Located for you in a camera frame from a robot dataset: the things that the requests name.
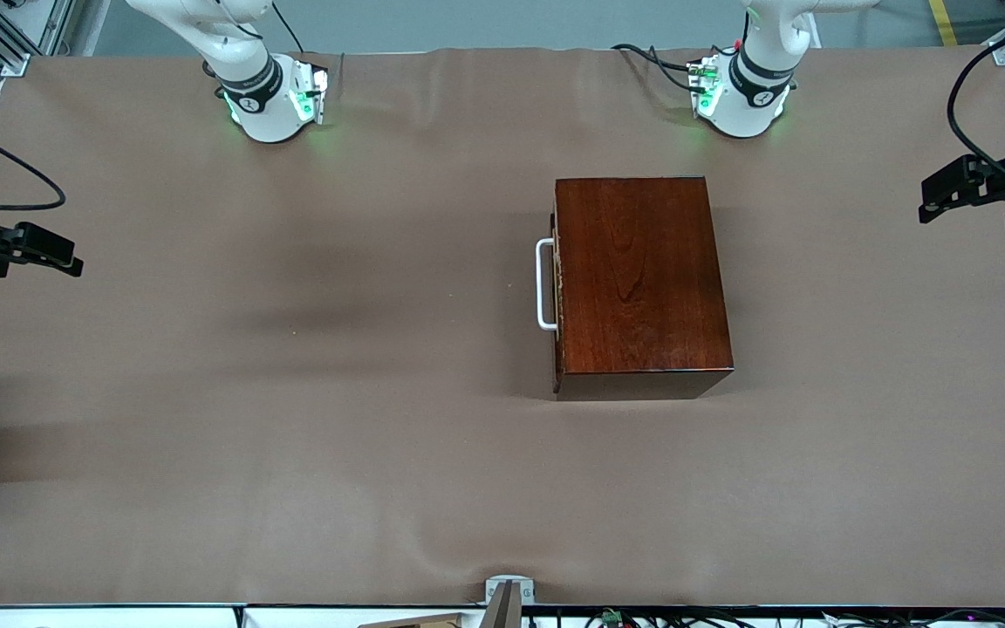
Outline brown table cloth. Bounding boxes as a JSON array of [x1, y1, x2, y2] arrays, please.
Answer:
[[0, 45, 1005, 609]]

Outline black left base cables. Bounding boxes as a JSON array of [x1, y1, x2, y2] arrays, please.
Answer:
[[612, 44, 704, 92]]

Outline white table edge rail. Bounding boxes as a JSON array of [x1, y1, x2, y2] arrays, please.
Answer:
[[0, 606, 486, 628]]

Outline grey metal bracket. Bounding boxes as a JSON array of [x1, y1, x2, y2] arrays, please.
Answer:
[[485, 575, 536, 604]]

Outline wooden drawer with white handle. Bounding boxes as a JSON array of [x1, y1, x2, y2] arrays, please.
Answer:
[[536, 209, 564, 393]]

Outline black right base cable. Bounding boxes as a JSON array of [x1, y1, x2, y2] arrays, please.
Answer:
[[271, 0, 311, 53]]

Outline dark brown wooden cabinet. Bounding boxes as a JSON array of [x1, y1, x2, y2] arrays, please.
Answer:
[[553, 176, 736, 402]]

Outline grey brown upright pole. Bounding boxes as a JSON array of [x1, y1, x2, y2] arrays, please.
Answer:
[[482, 583, 523, 628]]

